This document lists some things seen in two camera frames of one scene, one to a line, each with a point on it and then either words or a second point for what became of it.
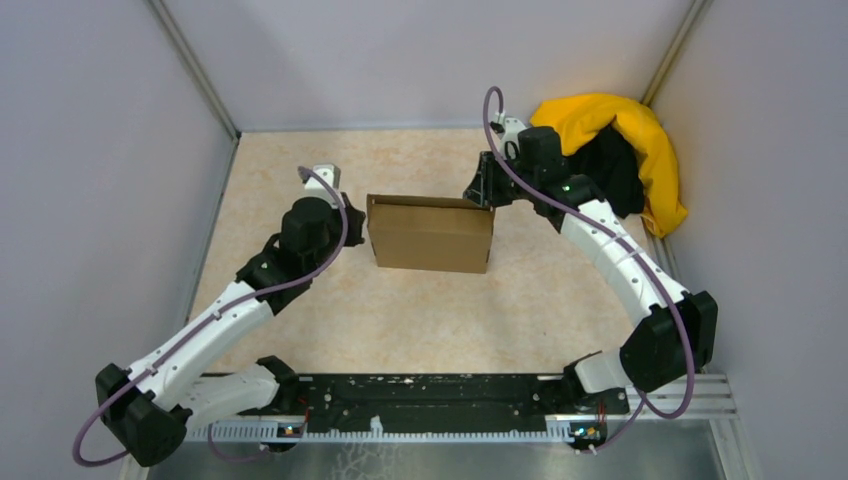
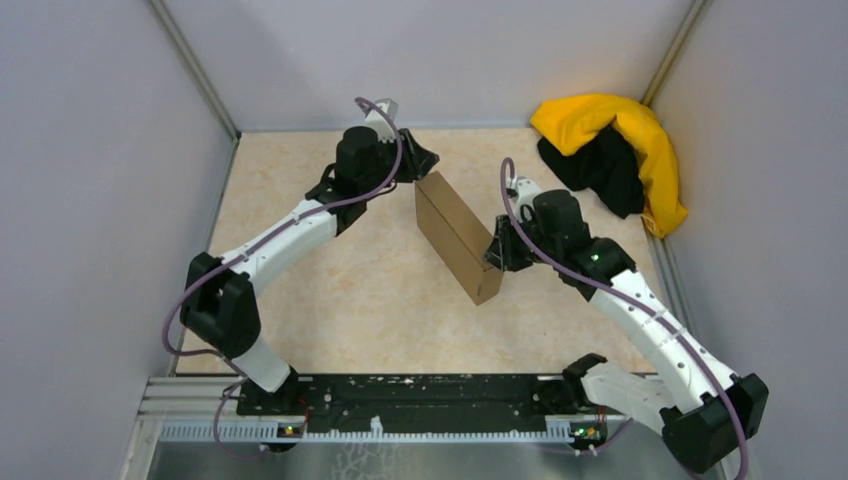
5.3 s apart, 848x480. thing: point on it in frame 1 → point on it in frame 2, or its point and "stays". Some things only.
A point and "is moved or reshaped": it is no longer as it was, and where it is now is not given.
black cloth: x=611 y=162 stays
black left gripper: x=358 y=219 → x=416 y=159
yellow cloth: x=573 y=120 stays
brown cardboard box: x=430 y=233 is moved or reshaped
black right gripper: x=481 y=191 → x=502 y=253
